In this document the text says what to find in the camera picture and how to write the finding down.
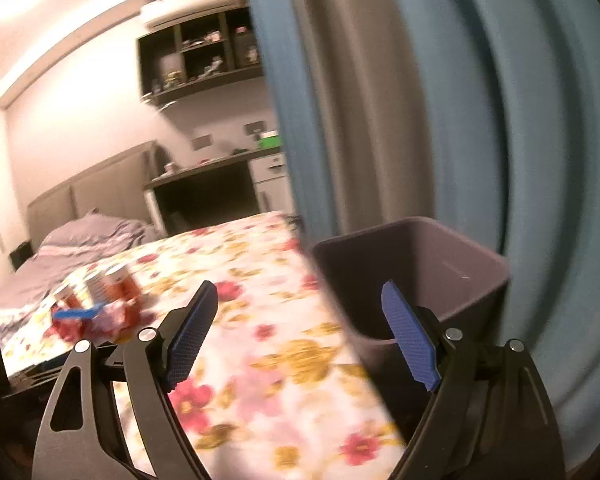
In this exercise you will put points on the green box on desk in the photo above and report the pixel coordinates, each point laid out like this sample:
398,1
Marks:
269,139

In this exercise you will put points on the white striped paper cup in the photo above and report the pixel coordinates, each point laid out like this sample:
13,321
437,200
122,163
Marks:
96,287

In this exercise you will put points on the white air conditioner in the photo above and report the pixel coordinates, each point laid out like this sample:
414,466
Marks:
160,12

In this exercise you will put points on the floral bed sheet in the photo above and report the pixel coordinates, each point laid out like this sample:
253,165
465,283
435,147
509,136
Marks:
276,392

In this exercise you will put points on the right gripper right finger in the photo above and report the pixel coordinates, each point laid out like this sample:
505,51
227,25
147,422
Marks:
488,414

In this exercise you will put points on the grey striped duvet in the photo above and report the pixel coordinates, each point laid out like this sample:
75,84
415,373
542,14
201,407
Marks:
77,243

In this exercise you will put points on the dark desk with drawers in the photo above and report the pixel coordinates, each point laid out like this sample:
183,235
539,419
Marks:
223,190

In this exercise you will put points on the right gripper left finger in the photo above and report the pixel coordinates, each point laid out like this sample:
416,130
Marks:
154,362

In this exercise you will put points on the dark wall shelf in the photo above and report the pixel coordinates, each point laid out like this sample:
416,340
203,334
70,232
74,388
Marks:
198,53

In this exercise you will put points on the red white crumpled wrapper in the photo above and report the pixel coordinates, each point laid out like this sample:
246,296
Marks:
116,319

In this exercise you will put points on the grey trash bin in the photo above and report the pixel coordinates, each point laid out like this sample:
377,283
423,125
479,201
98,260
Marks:
459,281

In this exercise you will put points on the blue grey curtain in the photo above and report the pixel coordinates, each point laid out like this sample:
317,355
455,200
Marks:
481,114

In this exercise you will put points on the orange paper cup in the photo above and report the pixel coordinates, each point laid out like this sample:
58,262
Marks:
121,285
66,298

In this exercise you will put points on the grey upholstered headboard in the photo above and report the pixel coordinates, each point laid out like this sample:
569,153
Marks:
115,187

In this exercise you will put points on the blue ridged sponge cloth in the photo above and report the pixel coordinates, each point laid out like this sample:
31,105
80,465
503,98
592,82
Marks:
59,313

